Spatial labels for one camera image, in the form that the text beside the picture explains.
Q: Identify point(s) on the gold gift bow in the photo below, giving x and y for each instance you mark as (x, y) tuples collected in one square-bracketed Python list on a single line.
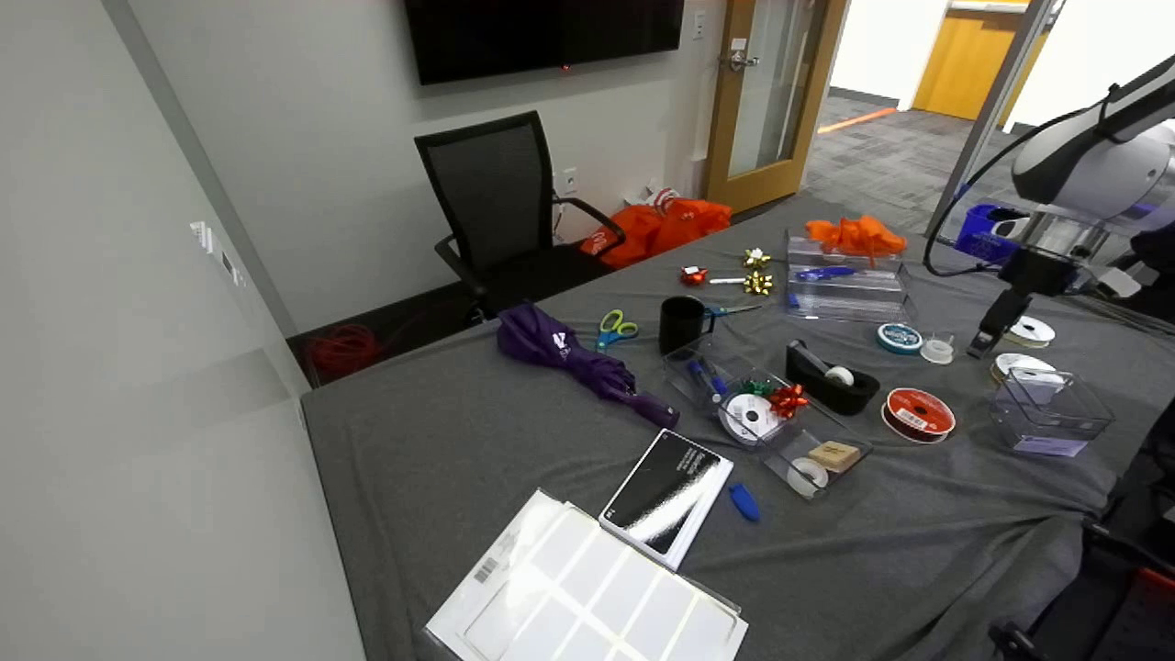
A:
[(754, 274)]

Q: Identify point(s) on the clear tape package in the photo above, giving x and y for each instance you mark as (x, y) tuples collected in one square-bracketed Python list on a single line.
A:
[(813, 463)]

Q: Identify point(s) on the large clear organizer case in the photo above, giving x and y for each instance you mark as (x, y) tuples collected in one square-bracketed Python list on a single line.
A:
[(826, 285)]

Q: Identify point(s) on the black cup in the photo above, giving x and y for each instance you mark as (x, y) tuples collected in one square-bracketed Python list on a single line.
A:
[(684, 326)]

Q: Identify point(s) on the clear box with bows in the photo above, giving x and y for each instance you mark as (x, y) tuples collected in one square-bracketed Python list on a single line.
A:
[(750, 408)]

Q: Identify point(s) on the green blue scissors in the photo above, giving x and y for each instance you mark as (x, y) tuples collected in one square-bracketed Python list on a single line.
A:
[(616, 327)]

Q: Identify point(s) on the small clear plastic case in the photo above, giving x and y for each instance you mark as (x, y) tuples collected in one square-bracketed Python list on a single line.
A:
[(1049, 411)]

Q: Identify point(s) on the white gold ribbon spool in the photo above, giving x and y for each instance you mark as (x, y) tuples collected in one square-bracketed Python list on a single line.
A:
[(1023, 364)]

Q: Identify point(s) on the white label sheet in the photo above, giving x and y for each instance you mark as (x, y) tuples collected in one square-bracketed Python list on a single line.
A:
[(557, 586)]

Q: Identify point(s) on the orange cloth on case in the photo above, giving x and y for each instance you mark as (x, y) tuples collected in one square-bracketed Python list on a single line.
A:
[(856, 236)]

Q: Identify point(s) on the black white flat box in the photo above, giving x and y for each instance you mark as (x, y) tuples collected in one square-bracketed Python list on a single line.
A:
[(667, 496)]

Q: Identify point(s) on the orange ribbon spool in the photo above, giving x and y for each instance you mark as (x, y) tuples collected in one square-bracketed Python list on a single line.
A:
[(918, 415)]

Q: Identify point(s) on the red gift bow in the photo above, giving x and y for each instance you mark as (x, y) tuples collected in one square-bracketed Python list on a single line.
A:
[(692, 275)]

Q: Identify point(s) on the black tape dispenser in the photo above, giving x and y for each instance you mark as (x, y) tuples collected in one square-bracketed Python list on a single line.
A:
[(826, 384)]

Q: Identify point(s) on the wall television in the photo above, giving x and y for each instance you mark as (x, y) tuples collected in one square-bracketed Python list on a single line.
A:
[(482, 39)]

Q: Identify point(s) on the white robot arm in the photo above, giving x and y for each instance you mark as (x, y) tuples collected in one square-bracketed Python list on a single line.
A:
[(1099, 207)]

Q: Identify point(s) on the wooden door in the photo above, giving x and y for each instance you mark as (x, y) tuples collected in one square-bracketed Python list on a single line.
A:
[(771, 80)]

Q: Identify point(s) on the orange fabric on floor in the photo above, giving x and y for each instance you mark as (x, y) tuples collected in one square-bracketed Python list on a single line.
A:
[(655, 230)]

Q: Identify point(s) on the purple folded umbrella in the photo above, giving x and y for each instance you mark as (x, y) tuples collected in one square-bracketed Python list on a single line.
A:
[(535, 335)]

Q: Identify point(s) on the black office chair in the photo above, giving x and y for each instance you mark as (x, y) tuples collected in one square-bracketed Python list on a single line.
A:
[(497, 197)]

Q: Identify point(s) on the blue marker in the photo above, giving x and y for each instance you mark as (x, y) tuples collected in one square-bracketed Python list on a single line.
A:
[(744, 499)]

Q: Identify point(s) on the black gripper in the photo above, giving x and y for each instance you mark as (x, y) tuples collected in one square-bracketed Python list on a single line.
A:
[(1026, 275)]

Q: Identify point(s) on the grey tablecloth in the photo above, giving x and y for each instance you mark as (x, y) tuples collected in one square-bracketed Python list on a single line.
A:
[(923, 552)]

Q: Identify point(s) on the teal ribbon spool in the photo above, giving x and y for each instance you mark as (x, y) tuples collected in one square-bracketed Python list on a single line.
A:
[(901, 335)]

